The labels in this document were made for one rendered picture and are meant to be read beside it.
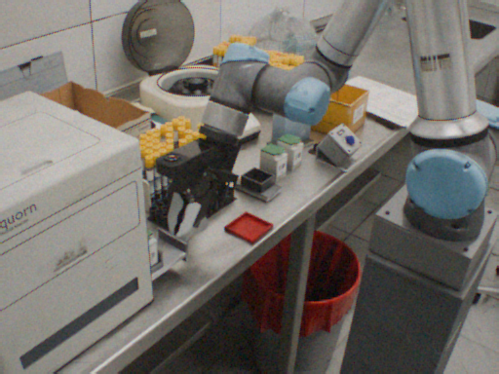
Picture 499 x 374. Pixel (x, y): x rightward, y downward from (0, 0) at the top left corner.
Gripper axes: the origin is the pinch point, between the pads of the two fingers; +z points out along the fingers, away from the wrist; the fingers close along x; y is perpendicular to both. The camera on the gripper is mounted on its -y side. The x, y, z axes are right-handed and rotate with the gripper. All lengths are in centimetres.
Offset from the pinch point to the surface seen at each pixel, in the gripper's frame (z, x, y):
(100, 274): 3.2, -4.5, -20.6
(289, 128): -24.8, 7.6, 39.8
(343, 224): 8, 32, 170
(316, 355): 39, -6, 84
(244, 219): -4.8, -1.7, 17.5
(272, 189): -11.4, -0.5, 26.6
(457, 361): 32, -44, 128
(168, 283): 6.8, -3.2, -2.2
